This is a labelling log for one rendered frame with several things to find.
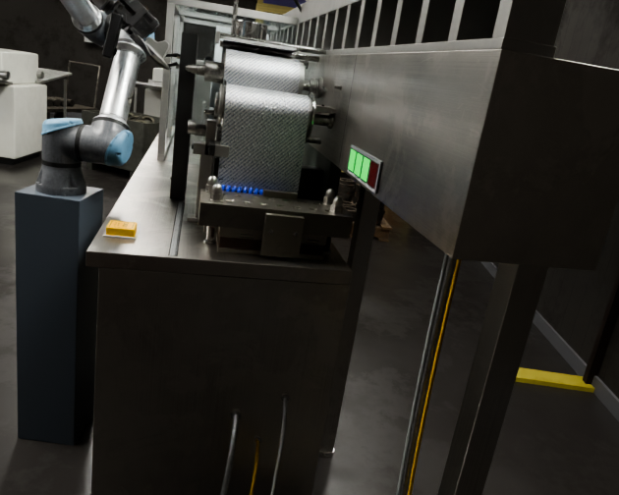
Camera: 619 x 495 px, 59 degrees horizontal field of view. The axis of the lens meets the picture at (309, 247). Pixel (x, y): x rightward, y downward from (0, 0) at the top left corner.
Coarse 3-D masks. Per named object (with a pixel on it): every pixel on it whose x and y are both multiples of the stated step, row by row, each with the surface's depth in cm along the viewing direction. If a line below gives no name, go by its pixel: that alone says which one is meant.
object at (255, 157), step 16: (224, 128) 152; (240, 128) 153; (224, 144) 153; (240, 144) 154; (256, 144) 155; (272, 144) 156; (288, 144) 156; (304, 144) 157; (224, 160) 155; (240, 160) 156; (256, 160) 156; (272, 160) 157; (288, 160) 158; (224, 176) 156; (240, 176) 157; (256, 176) 158; (272, 176) 159; (288, 176) 159
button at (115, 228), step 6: (114, 222) 146; (120, 222) 147; (126, 222) 148; (132, 222) 149; (108, 228) 142; (114, 228) 142; (120, 228) 143; (126, 228) 143; (132, 228) 144; (108, 234) 142; (114, 234) 143; (120, 234) 143; (126, 234) 143; (132, 234) 143
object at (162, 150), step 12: (168, 0) 231; (180, 0) 232; (192, 0) 232; (168, 12) 232; (228, 12) 236; (240, 12) 237; (252, 12) 238; (264, 12) 239; (168, 24) 234; (168, 36) 235; (168, 60) 238; (168, 72) 240; (168, 84) 241; (168, 96) 245
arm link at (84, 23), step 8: (64, 0) 161; (72, 0) 161; (80, 0) 164; (88, 0) 170; (72, 8) 165; (80, 8) 167; (88, 8) 170; (96, 8) 179; (72, 16) 172; (80, 16) 170; (88, 16) 173; (96, 16) 177; (104, 16) 182; (80, 24) 176; (88, 24) 176; (96, 24) 178; (104, 24) 181; (88, 32) 179; (96, 32) 181; (96, 40) 184; (104, 40) 183
